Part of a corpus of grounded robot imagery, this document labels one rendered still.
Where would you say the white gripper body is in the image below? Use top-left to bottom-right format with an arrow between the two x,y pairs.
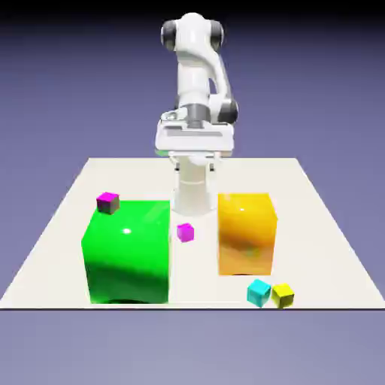
154,119 -> 235,158

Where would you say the small magenta cube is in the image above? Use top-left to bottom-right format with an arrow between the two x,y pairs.
95,191 -> 121,215
176,222 -> 196,244

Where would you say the small cyan cube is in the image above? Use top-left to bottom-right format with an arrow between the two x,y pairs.
246,278 -> 272,308

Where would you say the small yellow cube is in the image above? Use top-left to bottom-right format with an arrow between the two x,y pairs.
271,282 -> 296,310

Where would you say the large orange box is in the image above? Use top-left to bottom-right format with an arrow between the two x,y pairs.
217,192 -> 278,277

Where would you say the large green box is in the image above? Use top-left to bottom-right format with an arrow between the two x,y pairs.
80,199 -> 172,305

